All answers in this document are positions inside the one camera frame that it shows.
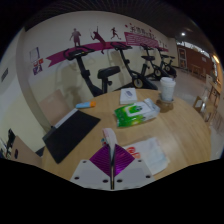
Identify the white purple-framed wall poster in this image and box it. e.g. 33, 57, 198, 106
29, 47, 41, 64

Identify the black metal rack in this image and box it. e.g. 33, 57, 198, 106
0, 128, 16, 158

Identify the green wet wipes pack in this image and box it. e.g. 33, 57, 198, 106
114, 98, 161, 128

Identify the purple and orange wall poster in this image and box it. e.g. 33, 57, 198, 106
32, 58, 44, 76

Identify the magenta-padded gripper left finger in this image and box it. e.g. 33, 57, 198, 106
69, 143, 113, 191

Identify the grey wall vent grille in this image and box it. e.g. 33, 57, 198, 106
0, 68, 9, 83

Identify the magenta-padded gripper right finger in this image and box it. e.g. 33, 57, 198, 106
112, 143, 156, 191

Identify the round wooden coaster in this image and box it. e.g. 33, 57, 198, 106
156, 97, 175, 113

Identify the black exercise bike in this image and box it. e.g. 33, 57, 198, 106
139, 43, 168, 81
156, 46, 178, 79
109, 41, 158, 91
63, 46, 121, 98

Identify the black mouse pad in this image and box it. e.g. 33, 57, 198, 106
42, 109, 102, 164

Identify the wooden tables and chairs group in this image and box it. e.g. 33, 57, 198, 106
193, 73, 224, 131

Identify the small white box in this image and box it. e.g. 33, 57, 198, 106
119, 88, 138, 105

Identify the white printed towel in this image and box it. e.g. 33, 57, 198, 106
101, 128, 171, 176

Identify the blue and orange tube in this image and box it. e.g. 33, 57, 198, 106
75, 100, 97, 110

